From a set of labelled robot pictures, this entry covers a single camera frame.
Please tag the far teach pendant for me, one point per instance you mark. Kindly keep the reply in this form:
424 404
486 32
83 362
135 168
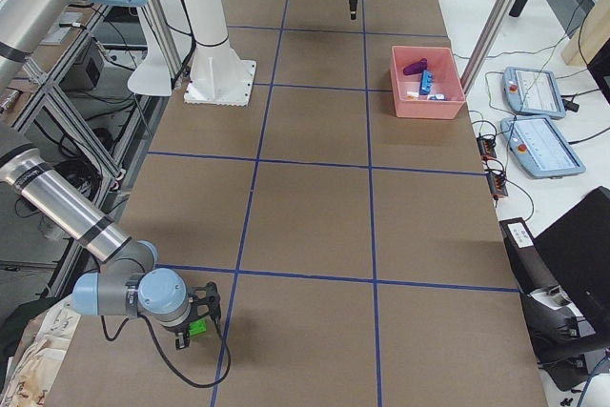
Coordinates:
533 92

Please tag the purple toy block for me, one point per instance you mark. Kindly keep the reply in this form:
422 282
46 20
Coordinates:
417 67

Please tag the teach pendant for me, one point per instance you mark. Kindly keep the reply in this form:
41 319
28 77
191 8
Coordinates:
533 92
539 147

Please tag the green toy block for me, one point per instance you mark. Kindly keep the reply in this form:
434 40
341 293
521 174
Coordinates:
198 327

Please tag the aluminium frame post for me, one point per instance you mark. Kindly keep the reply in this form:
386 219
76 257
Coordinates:
485 42

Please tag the near teach pendant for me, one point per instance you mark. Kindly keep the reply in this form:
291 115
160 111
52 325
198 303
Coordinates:
539 147

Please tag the pink plastic box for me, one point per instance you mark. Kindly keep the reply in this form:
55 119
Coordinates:
409 103

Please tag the long blue toy block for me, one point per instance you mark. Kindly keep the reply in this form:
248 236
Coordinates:
426 82

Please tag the black printer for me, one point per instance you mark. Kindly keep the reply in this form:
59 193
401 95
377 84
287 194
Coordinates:
563 283

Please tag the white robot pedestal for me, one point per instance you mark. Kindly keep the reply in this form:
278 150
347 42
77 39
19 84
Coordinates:
218 76

